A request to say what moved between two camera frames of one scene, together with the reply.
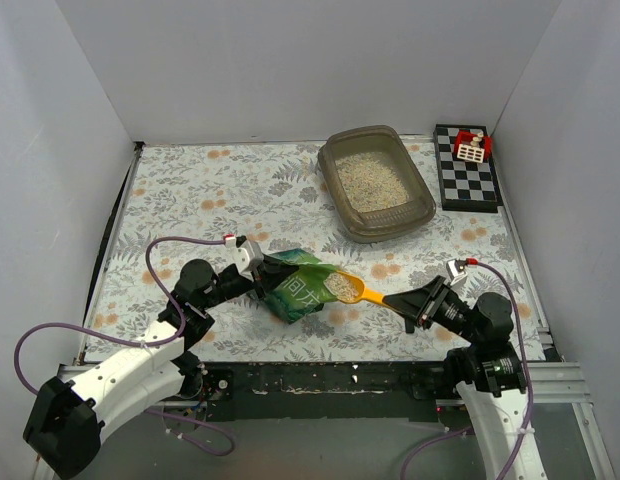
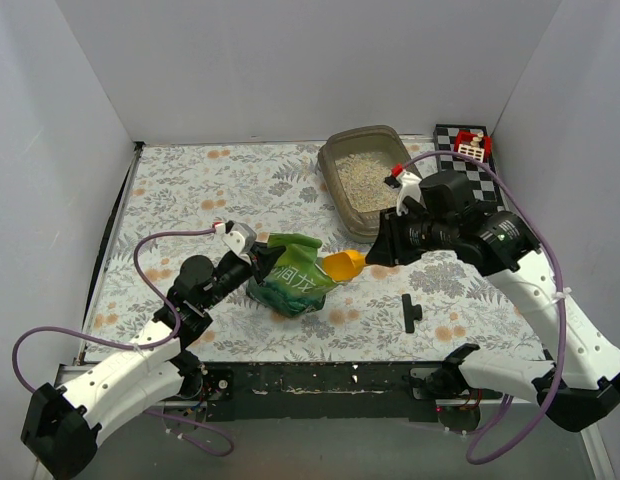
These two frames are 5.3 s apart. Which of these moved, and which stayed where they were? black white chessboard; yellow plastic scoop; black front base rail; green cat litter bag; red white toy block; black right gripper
Moved: green cat litter bag; black right gripper; yellow plastic scoop
Stayed: black white chessboard; black front base rail; red white toy block
